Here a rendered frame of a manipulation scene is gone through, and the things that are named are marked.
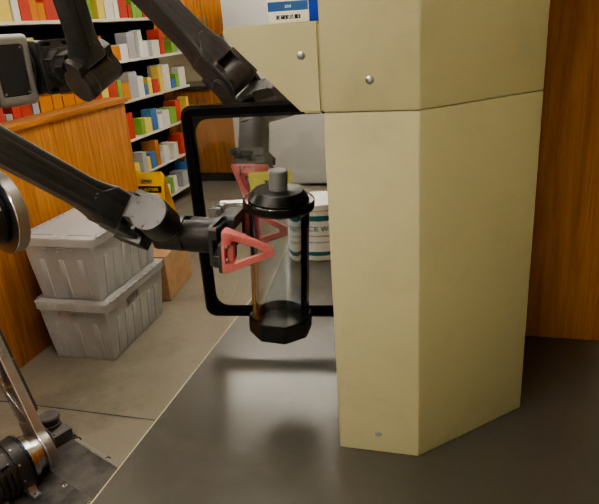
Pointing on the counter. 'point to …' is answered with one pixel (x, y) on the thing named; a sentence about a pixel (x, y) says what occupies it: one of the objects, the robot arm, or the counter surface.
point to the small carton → (287, 11)
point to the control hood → (285, 59)
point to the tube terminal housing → (430, 210)
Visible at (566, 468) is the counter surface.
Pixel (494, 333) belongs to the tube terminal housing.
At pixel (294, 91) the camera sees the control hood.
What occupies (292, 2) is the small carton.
